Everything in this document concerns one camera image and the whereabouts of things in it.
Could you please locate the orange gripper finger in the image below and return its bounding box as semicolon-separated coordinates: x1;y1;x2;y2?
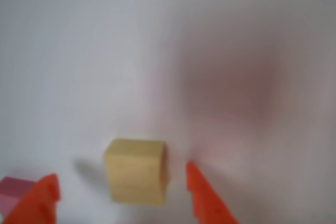
185;161;238;224
4;173;60;224

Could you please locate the yellow foam cuboid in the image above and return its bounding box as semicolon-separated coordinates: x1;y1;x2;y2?
103;138;167;205

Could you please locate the pink foam cuboid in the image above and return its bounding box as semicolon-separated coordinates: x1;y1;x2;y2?
0;176;36;218

